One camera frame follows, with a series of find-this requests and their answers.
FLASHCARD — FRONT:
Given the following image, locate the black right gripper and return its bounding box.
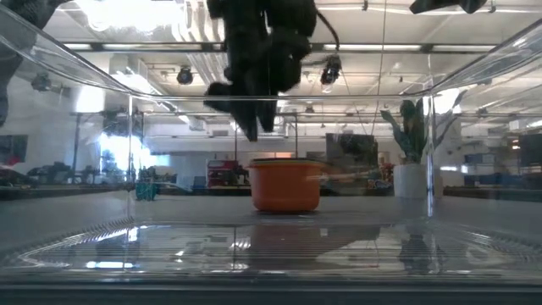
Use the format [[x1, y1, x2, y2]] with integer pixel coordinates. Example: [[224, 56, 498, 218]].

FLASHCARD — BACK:
[[205, 0, 318, 143]]

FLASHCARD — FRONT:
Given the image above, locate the orange measuring cup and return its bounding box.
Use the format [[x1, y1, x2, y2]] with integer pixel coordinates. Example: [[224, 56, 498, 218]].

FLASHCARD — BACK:
[[246, 158, 369, 213]]

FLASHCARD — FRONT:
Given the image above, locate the teal blue measuring cup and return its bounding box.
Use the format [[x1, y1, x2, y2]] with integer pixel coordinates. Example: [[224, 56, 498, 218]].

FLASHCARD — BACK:
[[135, 180, 158, 202]]

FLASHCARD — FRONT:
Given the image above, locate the clear plastic basket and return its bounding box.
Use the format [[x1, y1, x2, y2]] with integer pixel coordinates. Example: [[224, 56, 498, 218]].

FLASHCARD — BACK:
[[0, 0, 542, 293]]

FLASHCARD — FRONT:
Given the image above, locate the red cabinet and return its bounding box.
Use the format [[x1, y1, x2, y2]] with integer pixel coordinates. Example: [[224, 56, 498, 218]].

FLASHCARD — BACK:
[[206, 159, 250, 188]]

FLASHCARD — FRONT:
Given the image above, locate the black ceiling spotlight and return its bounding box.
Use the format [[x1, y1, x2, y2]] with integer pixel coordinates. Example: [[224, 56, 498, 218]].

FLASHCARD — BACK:
[[319, 54, 343, 86], [176, 65, 195, 86]]

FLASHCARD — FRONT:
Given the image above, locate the dark board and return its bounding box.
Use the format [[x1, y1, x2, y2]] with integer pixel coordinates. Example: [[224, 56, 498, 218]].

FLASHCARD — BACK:
[[325, 133, 379, 170]]

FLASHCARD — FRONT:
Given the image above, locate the long ceiling light fixture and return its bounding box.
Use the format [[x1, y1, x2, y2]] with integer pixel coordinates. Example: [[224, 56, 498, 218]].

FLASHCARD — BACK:
[[58, 41, 496, 54]]

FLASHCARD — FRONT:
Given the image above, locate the potted plant white pot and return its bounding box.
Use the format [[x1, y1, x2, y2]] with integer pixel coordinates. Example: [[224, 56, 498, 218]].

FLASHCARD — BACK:
[[379, 89, 467, 200]]

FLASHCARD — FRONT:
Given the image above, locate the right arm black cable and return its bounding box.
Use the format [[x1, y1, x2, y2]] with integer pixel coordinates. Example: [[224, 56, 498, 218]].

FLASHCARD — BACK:
[[315, 10, 341, 51]]

